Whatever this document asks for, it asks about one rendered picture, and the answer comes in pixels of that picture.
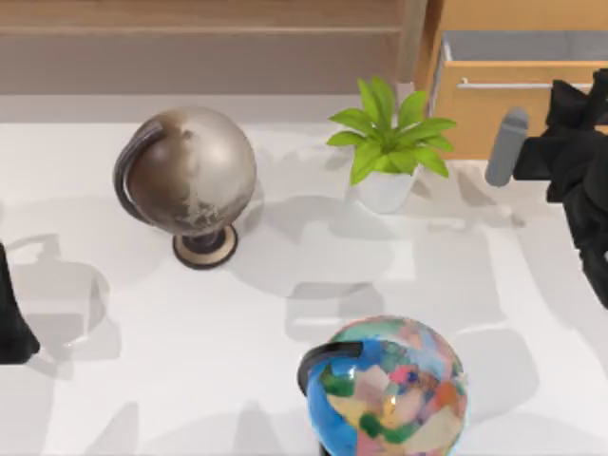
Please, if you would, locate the wooden drawer cabinet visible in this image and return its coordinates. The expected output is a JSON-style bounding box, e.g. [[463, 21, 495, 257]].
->
[[411, 0, 608, 96]]

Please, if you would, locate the pale grey rounded box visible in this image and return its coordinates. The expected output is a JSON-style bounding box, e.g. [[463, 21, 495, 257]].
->
[[484, 107, 530, 188]]

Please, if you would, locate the colourful globe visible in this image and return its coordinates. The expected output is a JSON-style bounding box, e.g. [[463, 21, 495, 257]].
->
[[297, 313, 471, 456]]

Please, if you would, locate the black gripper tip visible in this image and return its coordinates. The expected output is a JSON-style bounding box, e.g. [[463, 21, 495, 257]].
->
[[0, 241, 42, 366]]

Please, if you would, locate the green plant in white pot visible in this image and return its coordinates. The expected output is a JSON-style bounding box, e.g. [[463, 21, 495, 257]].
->
[[325, 75, 459, 215]]

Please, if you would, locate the wooden open shelf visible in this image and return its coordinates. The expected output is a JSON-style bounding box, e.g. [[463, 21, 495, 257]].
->
[[0, 0, 428, 96]]

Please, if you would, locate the brown and silver globe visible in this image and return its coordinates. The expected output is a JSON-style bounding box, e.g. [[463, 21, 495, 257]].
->
[[112, 104, 259, 272]]

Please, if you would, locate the pale wooden drawer front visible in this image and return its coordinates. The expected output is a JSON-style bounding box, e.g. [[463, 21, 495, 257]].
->
[[428, 60, 608, 161]]

